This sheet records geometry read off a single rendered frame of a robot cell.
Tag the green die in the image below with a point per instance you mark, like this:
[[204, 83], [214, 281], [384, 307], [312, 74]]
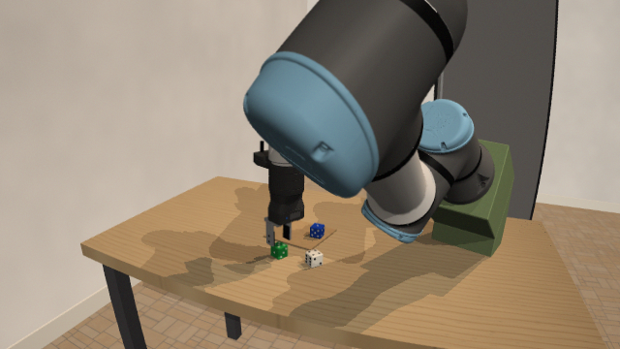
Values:
[[279, 251]]

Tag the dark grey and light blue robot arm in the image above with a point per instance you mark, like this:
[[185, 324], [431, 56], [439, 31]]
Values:
[[343, 95]]

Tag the white die with black pips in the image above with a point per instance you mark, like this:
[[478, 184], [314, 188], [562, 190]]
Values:
[[314, 258]]

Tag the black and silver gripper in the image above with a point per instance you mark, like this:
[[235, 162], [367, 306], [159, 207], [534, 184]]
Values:
[[285, 185]]

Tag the blue die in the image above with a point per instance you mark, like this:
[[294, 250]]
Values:
[[317, 230]]

